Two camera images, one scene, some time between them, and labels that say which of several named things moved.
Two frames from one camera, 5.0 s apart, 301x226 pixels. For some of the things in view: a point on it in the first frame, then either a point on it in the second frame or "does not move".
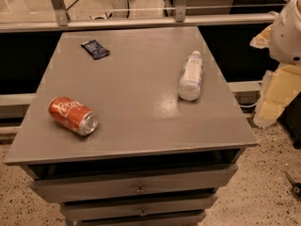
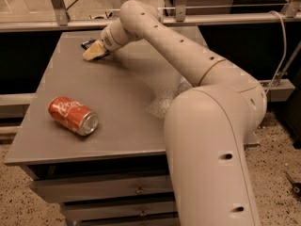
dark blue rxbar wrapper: x=95 y=50 does not move
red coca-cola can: x=79 y=118 does not move
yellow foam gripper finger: x=262 y=40 → x=113 y=37
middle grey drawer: x=136 y=207 does not move
